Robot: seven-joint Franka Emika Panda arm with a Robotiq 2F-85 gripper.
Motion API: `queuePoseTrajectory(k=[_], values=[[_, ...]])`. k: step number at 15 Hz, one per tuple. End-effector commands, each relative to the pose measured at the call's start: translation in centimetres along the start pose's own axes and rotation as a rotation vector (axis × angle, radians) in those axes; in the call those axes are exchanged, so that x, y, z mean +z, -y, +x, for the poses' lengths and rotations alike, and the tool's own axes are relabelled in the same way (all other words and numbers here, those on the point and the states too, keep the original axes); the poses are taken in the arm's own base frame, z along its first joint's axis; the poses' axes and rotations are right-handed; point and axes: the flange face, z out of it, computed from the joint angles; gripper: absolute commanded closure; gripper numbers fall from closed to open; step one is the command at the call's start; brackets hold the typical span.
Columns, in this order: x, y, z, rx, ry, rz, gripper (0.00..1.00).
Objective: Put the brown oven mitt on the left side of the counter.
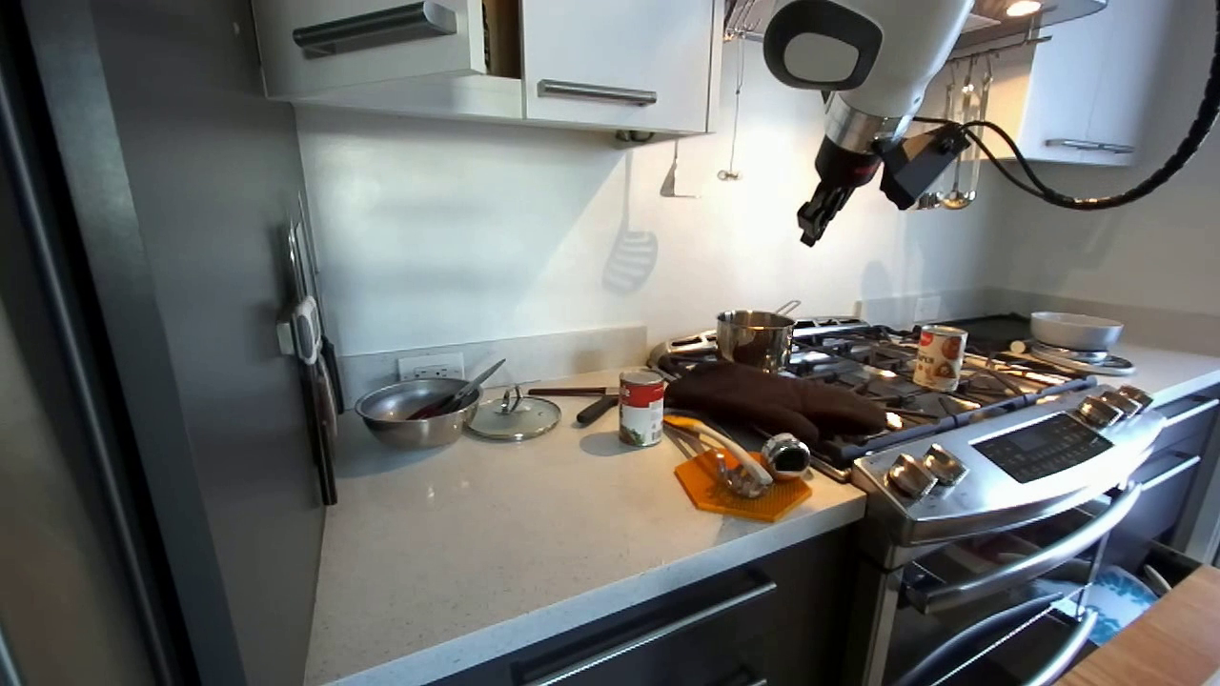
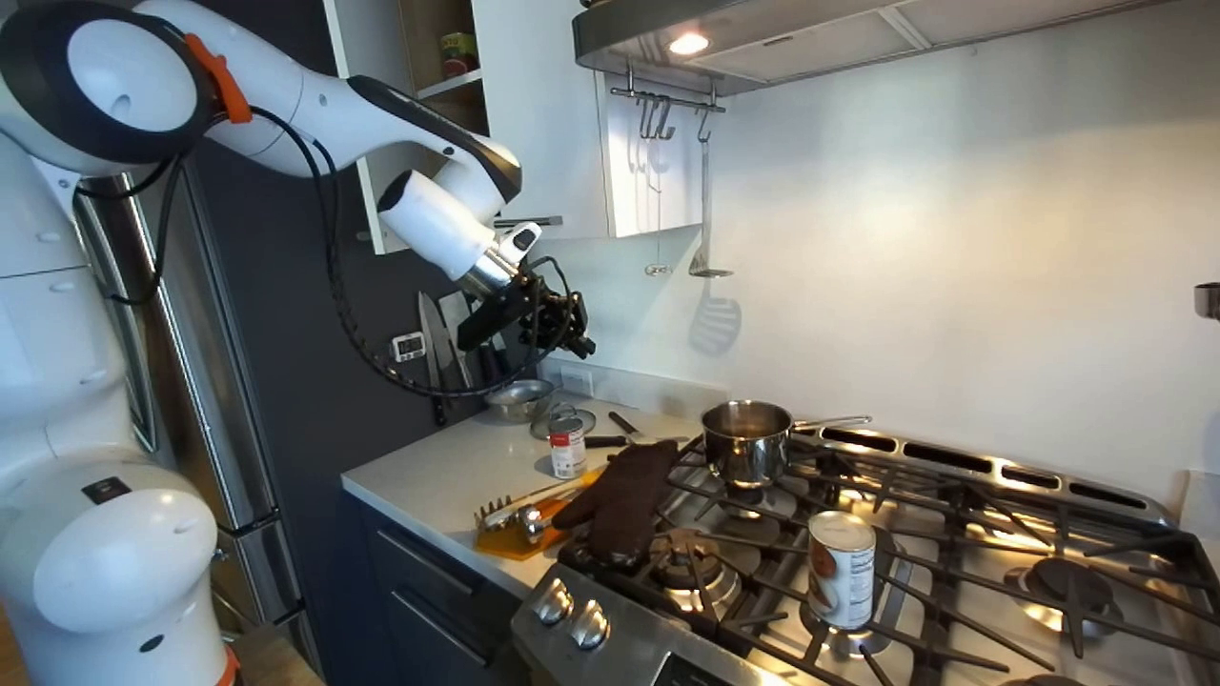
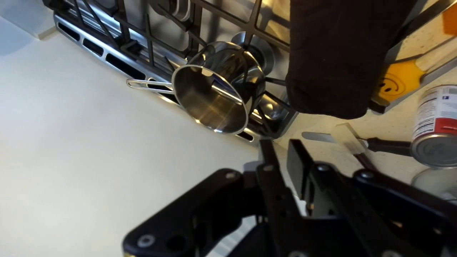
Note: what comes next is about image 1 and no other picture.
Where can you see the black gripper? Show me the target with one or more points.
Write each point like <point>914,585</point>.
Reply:
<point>843,170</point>

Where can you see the brown oven mitt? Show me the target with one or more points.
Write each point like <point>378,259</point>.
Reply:
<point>776,401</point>

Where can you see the thin hanging white utensil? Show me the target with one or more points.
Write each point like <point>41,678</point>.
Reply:
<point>730,127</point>

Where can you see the small steel saucepan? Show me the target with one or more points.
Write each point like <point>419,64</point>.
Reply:
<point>754,335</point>

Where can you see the small hanging white utensil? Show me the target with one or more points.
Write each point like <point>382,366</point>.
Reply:
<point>669,175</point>

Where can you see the patterned ceramic mug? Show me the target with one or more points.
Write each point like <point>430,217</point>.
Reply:
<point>940,359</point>

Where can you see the white upper kitchen cabinet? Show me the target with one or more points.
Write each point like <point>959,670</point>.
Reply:
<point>1079,90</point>
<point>612,63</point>

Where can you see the red white soup can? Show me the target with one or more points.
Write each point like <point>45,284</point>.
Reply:
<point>641,410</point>

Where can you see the silver stove knob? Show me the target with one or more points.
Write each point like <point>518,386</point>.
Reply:
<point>1129,399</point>
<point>942,465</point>
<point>1096,410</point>
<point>910,474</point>

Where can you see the glowing hood lamp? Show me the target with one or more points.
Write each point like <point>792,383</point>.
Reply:
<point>1022,4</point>

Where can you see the stainless steel gas range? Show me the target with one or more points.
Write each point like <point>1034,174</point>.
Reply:
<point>1015,444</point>

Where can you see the glass pot lid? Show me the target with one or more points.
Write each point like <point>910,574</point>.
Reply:
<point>518,415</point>

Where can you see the metal spoon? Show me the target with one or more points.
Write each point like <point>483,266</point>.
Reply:
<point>469,383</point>

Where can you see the dark lower kitchen cabinet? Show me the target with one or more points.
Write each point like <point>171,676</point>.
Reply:
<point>663,622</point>

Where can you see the silver metal bowl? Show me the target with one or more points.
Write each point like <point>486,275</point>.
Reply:
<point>413,414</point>

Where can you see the blue patterned rug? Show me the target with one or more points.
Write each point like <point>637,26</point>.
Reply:
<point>1120,595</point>

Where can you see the white magnetic hook holder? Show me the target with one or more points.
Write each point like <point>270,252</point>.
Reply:
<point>304,333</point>

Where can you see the wooden table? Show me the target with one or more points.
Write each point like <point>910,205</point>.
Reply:
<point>1149,640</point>

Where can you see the dark hanging utensil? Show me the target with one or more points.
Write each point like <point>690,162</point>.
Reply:
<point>321,421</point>

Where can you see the stainless steel refrigerator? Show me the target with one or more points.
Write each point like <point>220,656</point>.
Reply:
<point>126,383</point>

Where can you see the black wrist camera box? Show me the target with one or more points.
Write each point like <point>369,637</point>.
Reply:
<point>919,158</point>

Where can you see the metal utensil rail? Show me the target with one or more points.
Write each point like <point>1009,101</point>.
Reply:
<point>1004,42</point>

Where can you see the white wall outlet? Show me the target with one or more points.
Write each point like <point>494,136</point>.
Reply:
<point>431,366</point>

